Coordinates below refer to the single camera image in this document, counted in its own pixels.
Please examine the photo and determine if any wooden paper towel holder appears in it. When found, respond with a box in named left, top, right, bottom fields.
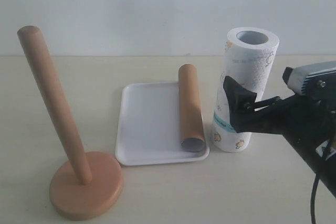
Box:
left=17, top=25, right=123, bottom=220

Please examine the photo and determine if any brown cardboard tube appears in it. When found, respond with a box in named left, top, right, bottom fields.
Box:
left=178, top=64, right=206, bottom=153

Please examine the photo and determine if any wrist camera with grey block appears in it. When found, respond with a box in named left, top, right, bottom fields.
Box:
left=282, top=61, right=335, bottom=95

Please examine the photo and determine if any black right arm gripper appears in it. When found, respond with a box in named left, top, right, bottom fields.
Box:
left=223, top=76, right=335, bottom=166

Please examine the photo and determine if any white rectangular plastic tray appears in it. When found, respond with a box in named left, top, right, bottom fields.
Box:
left=115, top=82, right=209, bottom=166

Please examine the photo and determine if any printed paper towel roll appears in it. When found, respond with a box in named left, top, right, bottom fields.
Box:
left=211, top=27, right=279, bottom=153

